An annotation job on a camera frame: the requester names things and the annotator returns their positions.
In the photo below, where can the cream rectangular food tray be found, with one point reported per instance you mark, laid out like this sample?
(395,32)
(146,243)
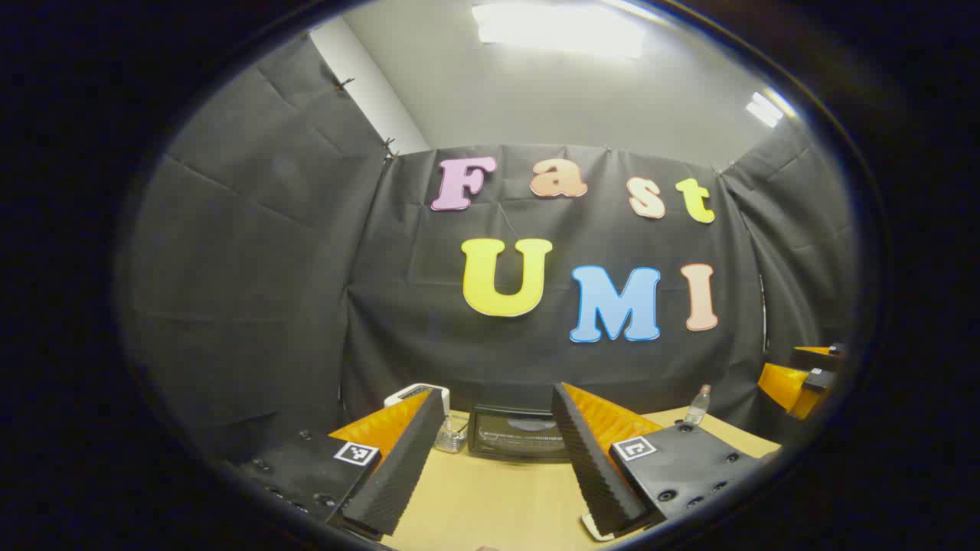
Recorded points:
(591,526)

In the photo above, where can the black electric oven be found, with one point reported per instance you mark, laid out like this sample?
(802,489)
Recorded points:
(513,438)

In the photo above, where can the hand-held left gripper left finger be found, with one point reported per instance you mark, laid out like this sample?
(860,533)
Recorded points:
(398,474)

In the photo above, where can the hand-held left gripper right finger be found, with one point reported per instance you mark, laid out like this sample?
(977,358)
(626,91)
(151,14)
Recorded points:
(593,467)

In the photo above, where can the clear plastic water bottle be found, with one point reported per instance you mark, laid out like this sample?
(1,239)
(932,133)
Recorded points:
(697,409)

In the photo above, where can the ceiling light panel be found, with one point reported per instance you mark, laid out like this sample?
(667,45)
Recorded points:
(764,109)
(559,27)

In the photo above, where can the white toaster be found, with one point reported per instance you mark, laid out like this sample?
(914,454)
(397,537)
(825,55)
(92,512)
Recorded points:
(406,395)

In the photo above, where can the clear glass cup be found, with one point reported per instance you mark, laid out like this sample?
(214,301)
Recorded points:
(452,438)

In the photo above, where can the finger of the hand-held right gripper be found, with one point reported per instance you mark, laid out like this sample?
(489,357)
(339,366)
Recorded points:
(819,353)
(781,386)

